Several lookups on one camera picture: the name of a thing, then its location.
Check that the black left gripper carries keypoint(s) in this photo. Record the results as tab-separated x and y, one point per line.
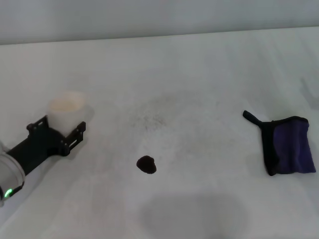
42	145

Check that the white paper cup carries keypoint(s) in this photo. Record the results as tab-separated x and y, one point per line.
65	112

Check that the purple rag with black trim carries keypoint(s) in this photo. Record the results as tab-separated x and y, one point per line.
291	147

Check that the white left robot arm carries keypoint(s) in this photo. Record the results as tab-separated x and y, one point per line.
10	174

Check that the black water stain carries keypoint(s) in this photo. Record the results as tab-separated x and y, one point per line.
146	164

